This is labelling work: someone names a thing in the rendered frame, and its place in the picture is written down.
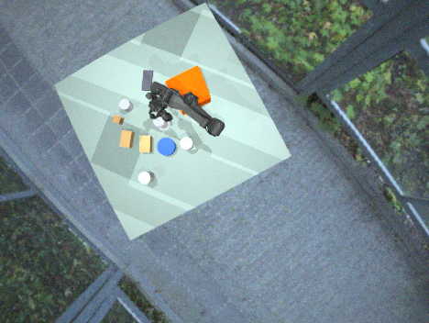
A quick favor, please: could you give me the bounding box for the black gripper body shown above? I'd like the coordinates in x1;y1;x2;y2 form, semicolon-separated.
145;93;173;122

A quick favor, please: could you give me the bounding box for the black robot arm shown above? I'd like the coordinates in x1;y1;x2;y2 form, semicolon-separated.
148;82;225;137

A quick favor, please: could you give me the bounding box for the glass french press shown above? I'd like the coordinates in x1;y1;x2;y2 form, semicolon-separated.
149;114;170;130

